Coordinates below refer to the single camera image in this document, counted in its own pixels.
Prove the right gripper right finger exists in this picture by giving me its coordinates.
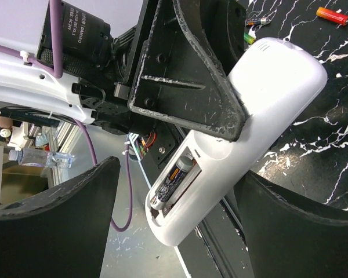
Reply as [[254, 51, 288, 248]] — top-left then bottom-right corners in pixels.
[[234, 172, 348, 277]]

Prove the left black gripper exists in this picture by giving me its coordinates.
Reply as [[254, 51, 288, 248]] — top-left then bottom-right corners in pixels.
[[113, 0, 247, 142]]

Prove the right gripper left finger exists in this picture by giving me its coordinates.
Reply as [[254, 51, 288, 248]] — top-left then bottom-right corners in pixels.
[[0, 156, 121, 277]]

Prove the white remote control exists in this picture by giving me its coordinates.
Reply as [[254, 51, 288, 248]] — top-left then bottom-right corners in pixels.
[[144, 36, 328, 247]]

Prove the black AAA battery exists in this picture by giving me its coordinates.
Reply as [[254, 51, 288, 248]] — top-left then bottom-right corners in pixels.
[[150, 156, 194, 210]]

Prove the red AAA battery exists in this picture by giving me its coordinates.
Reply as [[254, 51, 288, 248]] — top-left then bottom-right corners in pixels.
[[316, 7, 348, 25]]

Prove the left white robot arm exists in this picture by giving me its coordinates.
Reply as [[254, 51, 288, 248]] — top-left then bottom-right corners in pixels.
[[0, 1, 247, 141]]

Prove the green AAA battery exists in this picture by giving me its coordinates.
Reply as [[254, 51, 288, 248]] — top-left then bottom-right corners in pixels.
[[243, 32, 256, 45]]

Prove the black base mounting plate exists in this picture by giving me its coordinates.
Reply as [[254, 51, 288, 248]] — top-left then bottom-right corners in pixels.
[[129, 122, 253, 277]]

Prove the blue AAA battery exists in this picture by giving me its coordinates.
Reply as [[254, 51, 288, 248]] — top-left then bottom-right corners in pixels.
[[245, 17, 271, 27]]

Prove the clear plastic water bottle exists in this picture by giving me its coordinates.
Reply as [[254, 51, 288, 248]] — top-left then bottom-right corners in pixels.
[[8, 148, 75, 169]]

